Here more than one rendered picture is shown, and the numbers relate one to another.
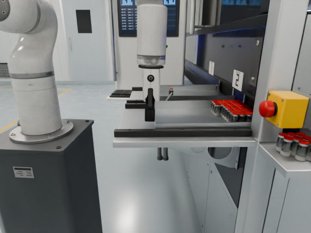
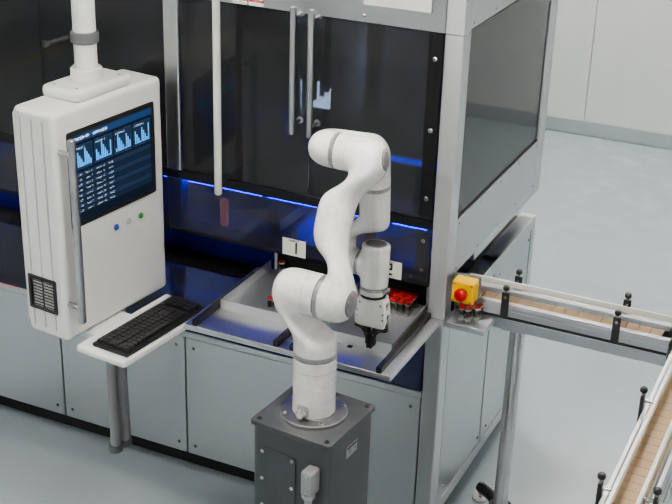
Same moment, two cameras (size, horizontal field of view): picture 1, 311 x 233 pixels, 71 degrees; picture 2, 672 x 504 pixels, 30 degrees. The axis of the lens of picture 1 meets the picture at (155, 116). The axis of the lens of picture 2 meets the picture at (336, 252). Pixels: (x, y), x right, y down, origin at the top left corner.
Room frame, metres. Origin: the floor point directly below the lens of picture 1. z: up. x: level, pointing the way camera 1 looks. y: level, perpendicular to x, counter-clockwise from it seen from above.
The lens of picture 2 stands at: (-0.66, 3.06, 2.71)
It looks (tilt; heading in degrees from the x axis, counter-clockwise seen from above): 24 degrees down; 296
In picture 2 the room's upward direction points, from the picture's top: 2 degrees clockwise
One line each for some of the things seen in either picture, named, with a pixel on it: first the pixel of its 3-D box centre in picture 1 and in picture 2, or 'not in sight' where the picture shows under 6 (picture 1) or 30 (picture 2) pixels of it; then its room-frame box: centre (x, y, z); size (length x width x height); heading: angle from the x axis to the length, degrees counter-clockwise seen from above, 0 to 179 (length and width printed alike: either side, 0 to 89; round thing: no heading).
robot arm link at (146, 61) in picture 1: (151, 60); (374, 289); (0.66, 0.01, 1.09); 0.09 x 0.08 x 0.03; 1
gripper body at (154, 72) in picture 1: (150, 81); (372, 308); (0.66, 0.01, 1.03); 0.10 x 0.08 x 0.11; 1
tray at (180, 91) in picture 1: (191, 93); (281, 291); (1.08, -0.18, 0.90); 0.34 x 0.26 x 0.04; 91
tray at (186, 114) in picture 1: (202, 114); (373, 317); (0.74, -0.17, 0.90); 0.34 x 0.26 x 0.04; 92
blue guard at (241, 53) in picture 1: (194, 49); (164, 200); (1.58, -0.27, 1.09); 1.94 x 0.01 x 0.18; 1
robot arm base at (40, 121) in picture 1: (38, 104); (314, 383); (0.67, 0.37, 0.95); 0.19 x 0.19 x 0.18
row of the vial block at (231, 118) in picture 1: (226, 112); (384, 304); (0.74, -0.25, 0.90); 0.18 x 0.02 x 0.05; 2
